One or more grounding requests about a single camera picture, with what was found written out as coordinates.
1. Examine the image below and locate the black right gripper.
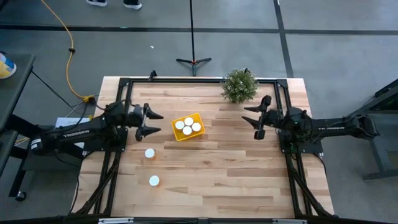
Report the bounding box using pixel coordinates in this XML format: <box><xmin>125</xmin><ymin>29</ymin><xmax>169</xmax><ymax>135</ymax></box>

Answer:
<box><xmin>241</xmin><ymin>95</ymin><xmax>284</xmax><ymax>141</ymax></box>

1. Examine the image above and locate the black front crossbar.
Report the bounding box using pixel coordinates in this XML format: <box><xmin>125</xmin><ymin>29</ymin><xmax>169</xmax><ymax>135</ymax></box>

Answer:
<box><xmin>0</xmin><ymin>213</ymin><xmax>398</xmax><ymax>224</ymax></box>

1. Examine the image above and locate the black stand leg with caster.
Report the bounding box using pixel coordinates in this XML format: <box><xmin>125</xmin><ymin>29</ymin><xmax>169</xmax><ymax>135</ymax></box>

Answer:
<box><xmin>6</xmin><ymin>114</ymin><xmax>86</xmax><ymax>202</ymax></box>

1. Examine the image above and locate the black aluminium table frame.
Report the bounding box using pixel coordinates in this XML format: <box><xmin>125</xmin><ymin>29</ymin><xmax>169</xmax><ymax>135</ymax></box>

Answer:
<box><xmin>70</xmin><ymin>77</ymin><xmax>335</xmax><ymax>218</ymax></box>

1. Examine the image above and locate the silver metal bracket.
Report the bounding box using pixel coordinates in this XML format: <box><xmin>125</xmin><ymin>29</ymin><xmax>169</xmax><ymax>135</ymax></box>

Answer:
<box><xmin>98</xmin><ymin>217</ymin><xmax>134</xmax><ymax>224</ymax></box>
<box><xmin>272</xmin><ymin>218</ymin><xmax>308</xmax><ymax>224</ymax></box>

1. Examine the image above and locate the thin black power cable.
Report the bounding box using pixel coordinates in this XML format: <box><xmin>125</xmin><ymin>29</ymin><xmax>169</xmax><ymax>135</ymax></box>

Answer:
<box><xmin>30</xmin><ymin>70</ymin><xmax>75</xmax><ymax>108</ymax></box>

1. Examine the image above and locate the dark grey metal stand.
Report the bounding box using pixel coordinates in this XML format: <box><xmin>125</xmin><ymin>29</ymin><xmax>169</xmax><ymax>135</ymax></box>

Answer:
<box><xmin>343</xmin><ymin>79</ymin><xmax>398</xmax><ymax>181</ymax></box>

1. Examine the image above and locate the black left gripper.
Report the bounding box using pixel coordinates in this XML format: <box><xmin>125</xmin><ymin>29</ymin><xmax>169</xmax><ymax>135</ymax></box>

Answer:
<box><xmin>127</xmin><ymin>103</ymin><xmax>164</xmax><ymax>142</ymax></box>

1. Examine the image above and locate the dark grey side table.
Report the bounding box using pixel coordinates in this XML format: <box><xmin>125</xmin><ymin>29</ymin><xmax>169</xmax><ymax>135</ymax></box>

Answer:
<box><xmin>0</xmin><ymin>53</ymin><xmax>35</xmax><ymax>177</ymax></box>

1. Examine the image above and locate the person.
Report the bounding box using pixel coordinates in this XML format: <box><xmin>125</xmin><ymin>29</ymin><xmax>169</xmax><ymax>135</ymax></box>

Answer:
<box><xmin>86</xmin><ymin>0</ymin><xmax>144</xmax><ymax>11</ymax></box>

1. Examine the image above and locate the yellow extension cable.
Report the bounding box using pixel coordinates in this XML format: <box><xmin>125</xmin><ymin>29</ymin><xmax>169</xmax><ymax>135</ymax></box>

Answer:
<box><xmin>40</xmin><ymin>0</ymin><xmax>96</xmax><ymax>105</ymax></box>

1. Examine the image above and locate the black tripod stand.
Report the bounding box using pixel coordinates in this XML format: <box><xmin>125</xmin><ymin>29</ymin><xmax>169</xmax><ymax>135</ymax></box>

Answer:
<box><xmin>175</xmin><ymin>0</ymin><xmax>213</xmax><ymax>77</ymax></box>

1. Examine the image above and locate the yellow plastic basket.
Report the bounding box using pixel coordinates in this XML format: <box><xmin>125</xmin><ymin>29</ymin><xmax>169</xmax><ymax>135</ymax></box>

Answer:
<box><xmin>170</xmin><ymin>112</ymin><xmax>206</xmax><ymax>142</ymax></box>

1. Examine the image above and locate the green potted plant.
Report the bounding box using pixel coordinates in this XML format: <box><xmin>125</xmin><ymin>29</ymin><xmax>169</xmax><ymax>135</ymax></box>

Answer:
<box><xmin>221</xmin><ymin>68</ymin><xmax>259</xmax><ymax>105</ymax></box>

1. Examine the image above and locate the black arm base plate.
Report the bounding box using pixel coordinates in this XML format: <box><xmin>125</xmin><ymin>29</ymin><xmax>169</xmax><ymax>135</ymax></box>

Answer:
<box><xmin>279</xmin><ymin>132</ymin><xmax>324</xmax><ymax>156</ymax></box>
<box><xmin>82</xmin><ymin>127</ymin><xmax>129</xmax><ymax>154</ymax></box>

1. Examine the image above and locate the blue yellow wipes tub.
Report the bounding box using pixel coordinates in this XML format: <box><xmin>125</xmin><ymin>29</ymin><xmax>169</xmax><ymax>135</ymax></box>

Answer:
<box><xmin>0</xmin><ymin>52</ymin><xmax>17</xmax><ymax>80</ymax></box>

